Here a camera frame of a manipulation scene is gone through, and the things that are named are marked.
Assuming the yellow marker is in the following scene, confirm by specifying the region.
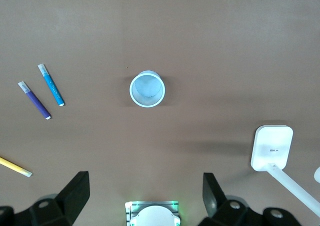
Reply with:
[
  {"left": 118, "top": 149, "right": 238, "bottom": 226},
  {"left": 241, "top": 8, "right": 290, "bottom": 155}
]
[{"left": 0, "top": 156, "right": 33, "bottom": 178}]

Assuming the purple marker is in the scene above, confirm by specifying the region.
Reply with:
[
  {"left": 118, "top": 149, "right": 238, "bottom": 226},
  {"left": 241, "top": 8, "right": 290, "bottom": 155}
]
[{"left": 17, "top": 81, "right": 53, "bottom": 120}]

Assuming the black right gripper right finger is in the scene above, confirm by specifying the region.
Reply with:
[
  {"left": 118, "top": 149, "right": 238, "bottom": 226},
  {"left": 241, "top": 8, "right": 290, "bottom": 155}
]
[{"left": 199, "top": 172, "right": 266, "bottom": 226}]

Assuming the pale blue translucent cup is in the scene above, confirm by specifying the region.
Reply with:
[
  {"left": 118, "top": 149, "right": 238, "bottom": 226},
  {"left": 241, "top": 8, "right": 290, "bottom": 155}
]
[{"left": 129, "top": 70, "right": 166, "bottom": 109}]

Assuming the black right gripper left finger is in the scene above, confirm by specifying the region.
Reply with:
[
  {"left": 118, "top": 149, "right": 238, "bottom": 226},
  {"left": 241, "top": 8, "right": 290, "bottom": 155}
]
[{"left": 14, "top": 171, "right": 90, "bottom": 226}]

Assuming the blue marker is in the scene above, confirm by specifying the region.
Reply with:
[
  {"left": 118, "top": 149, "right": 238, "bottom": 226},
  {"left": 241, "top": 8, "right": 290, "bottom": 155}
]
[{"left": 37, "top": 63, "right": 66, "bottom": 107}]

